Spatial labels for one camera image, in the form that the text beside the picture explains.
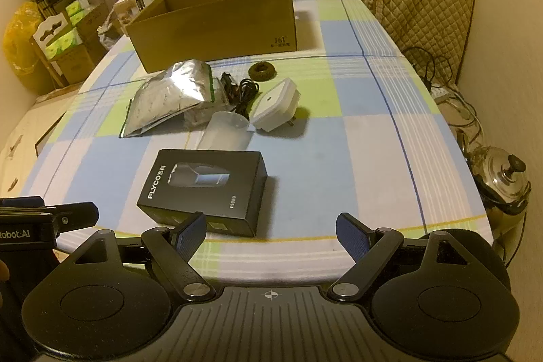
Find brown cardboard box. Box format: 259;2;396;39
123;0;296;73

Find black shaver box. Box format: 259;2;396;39
136;149;268;238

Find yellow plastic bag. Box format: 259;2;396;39
3;1;48;93

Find black cable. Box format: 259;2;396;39
221;73;260;117

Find tangled black cables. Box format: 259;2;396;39
403;46;482;136

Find brown hair tie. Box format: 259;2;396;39
248;62;277;82

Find white printed box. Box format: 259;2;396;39
112;0;164;37

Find white power adapter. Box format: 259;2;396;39
248;77;303;134

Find white power strip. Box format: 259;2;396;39
430;86;458;105

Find person's left hand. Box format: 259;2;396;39
0;261;11;308

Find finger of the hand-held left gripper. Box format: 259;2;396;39
44;202;100;236

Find translucent plastic cup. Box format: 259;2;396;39
199;111;252;154

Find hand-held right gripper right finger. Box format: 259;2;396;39
329;213;469;301

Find stacked brown cardboard boxes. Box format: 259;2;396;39
55;0;112;85

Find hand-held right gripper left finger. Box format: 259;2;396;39
74;213;215;301

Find checkered tablecloth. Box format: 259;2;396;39
25;0;498;284

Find steel kettle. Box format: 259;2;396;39
463;142;532;235

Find tissue pack display carton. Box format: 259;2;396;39
32;12;83;62

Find silver foil bag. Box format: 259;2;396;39
120;59;213;139

